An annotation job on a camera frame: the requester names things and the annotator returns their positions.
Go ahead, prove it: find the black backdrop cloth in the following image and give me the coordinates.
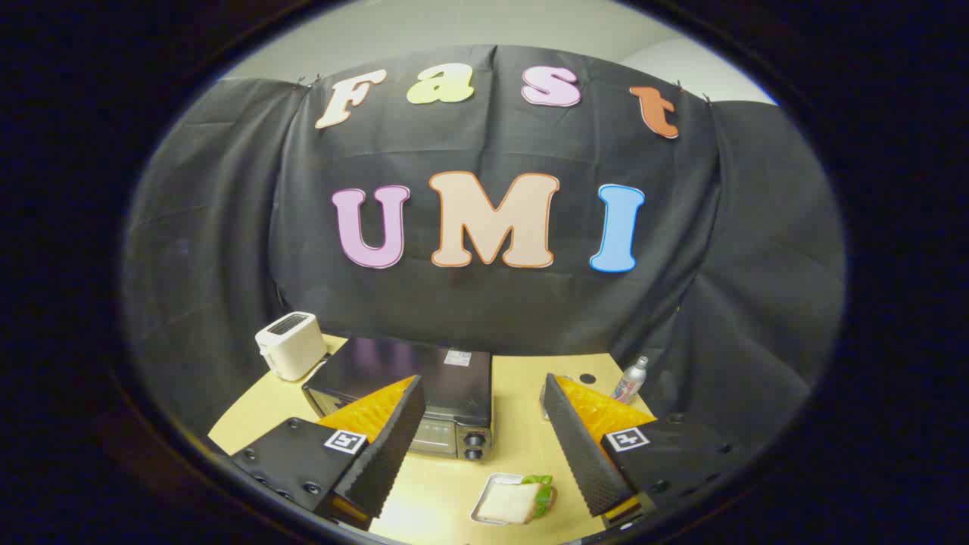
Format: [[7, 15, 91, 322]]
[[121, 44, 847, 455]]

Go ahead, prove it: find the white bread lettuce sandwich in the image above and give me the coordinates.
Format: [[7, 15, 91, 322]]
[[477, 475, 559, 525]]

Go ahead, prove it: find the black toaster oven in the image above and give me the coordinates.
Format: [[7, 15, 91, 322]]
[[301, 337, 494, 461]]

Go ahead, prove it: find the white rectangular tray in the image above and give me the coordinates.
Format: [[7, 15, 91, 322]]
[[471, 473, 557, 527]]

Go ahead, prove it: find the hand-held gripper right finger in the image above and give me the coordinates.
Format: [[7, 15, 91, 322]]
[[544, 373, 739, 529]]

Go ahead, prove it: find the small bottle with pink label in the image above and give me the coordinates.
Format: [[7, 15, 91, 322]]
[[612, 356, 650, 406]]

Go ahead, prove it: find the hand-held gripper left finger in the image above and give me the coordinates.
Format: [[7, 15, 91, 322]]
[[231, 375, 426, 531]]

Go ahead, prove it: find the white pop-up toaster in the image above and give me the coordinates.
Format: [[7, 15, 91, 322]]
[[254, 311, 329, 382]]

